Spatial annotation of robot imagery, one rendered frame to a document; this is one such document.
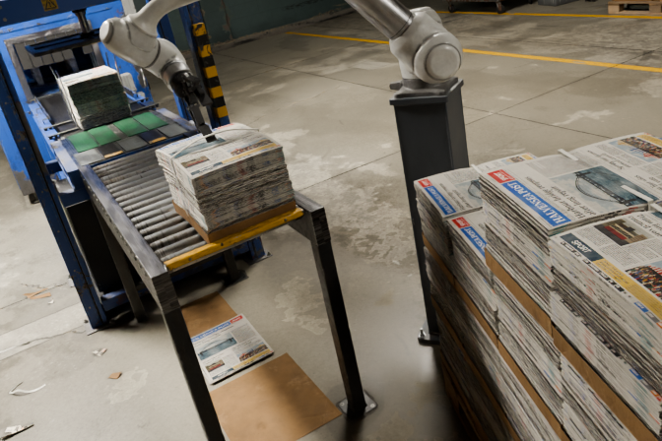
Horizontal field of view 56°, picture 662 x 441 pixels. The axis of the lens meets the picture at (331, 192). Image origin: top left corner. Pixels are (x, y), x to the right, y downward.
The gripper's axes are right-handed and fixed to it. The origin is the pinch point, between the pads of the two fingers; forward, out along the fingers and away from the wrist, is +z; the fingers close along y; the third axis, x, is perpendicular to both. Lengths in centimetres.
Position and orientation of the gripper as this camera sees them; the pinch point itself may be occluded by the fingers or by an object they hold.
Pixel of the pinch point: (208, 120)
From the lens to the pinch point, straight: 188.0
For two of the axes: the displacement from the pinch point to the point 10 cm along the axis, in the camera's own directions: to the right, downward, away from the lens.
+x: -8.5, 3.5, -3.8
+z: 5.2, 6.5, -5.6
